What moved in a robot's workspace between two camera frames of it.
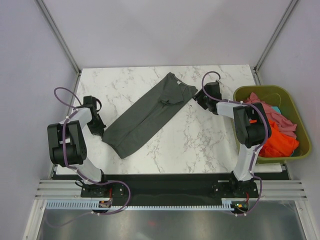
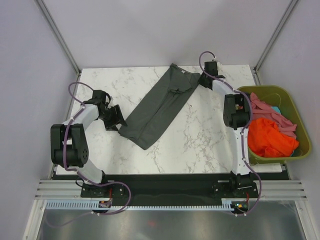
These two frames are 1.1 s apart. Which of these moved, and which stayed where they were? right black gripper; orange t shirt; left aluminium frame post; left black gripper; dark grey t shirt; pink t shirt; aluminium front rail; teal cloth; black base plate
Moved: dark grey t shirt; right black gripper; left black gripper
Stayed: teal cloth; left aluminium frame post; black base plate; pink t shirt; aluminium front rail; orange t shirt
